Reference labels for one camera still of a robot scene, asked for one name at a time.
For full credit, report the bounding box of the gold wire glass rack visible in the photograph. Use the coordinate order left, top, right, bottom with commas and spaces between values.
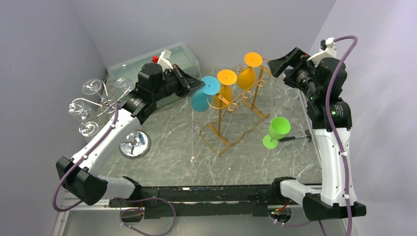
199, 57, 270, 157

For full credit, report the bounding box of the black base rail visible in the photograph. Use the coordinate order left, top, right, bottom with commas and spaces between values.
109, 184, 295, 220

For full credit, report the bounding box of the clear wine glass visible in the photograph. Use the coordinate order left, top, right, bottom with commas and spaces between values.
284, 88, 298, 108

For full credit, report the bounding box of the orange wine glass rear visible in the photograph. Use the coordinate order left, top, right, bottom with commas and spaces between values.
237, 52, 263, 91

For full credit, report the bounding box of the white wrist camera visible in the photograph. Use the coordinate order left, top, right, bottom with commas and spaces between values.
151, 49, 173, 71
307, 37, 337, 67

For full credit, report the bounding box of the green wine glass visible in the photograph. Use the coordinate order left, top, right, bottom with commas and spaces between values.
262, 117, 291, 149

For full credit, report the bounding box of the orange wine glass front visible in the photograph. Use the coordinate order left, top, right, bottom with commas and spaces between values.
217, 69, 237, 102

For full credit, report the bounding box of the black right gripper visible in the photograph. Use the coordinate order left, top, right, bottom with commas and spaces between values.
268, 47, 321, 100

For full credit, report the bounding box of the clear glass on stand upper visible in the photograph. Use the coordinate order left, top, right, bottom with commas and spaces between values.
82, 79, 103, 95

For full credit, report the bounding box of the silver spiral glass stand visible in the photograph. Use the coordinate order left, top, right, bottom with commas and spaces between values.
80, 81, 150, 161

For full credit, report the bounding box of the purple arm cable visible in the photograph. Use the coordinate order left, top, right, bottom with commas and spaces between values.
52, 101, 119, 212
268, 35, 359, 236

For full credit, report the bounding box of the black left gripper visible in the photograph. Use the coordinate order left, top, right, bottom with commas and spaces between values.
152, 64, 205, 102

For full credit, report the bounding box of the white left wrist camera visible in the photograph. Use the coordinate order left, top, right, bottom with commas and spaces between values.
151, 49, 173, 71

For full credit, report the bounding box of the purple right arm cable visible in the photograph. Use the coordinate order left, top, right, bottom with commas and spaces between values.
268, 35, 359, 236

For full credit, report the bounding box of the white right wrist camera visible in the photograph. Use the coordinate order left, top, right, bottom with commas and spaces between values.
307, 37, 337, 67

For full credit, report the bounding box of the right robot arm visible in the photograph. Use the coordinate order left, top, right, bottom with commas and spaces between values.
268, 48, 367, 221

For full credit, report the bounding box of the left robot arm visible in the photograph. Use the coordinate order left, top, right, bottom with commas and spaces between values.
56, 62, 205, 207

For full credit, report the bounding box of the orange wine glass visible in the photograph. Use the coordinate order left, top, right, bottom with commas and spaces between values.
237, 52, 263, 91
217, 69, 237, 102

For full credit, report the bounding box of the blue wine glass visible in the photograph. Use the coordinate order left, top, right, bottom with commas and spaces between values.
191, 76, 220, 112

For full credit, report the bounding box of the clear glass on stand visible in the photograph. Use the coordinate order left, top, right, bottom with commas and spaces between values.
79, 119, 100, 137
82, 79, 103, 95
68, 98, 95, 121

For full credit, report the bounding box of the clear glass on stand lower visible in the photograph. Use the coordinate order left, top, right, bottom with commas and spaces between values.
79, 119, 100, 137

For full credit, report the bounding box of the black handled hammer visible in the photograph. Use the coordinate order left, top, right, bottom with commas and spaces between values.
279, 129, 312, 142

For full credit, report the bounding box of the clear glass on stand middle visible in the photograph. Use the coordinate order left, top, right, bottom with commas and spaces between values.
68, 98, 95, 121

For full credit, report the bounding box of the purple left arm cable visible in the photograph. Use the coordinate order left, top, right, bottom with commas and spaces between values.
52, 101, 119, 212

